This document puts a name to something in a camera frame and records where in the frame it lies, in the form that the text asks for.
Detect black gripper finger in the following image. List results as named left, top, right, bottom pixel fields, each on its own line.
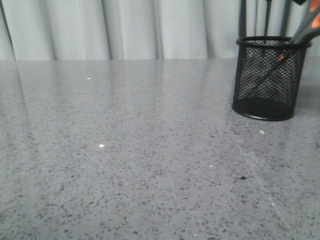
left=293, top=0, right=307, bottom=5

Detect grey orange handled scissors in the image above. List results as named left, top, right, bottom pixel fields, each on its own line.
left=245, top=0, right=320, bottom=97

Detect black mesh pen bucket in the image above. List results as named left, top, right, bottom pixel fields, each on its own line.
left=231, top=36, right=312, bottom=121

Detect black stand pole right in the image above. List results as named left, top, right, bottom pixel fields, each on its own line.
left=279, top=0, right=292, bottom=37

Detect black stand pole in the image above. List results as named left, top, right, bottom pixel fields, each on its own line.
left=279, top=0, right=292, bottom=37
left=264, top=0, right=272, bottom=36
left=238, top=0, right=247, bottom=38

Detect black stand pole middle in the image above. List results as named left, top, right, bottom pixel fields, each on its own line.
left=264, top=0, right=272, bottom=36

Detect black stand pole left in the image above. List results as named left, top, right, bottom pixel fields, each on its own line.
left=238, top=0, right=247, bottom=38

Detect grey pleated curtain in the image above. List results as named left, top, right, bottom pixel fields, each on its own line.
left=0, top=0, right=307, bottom=61

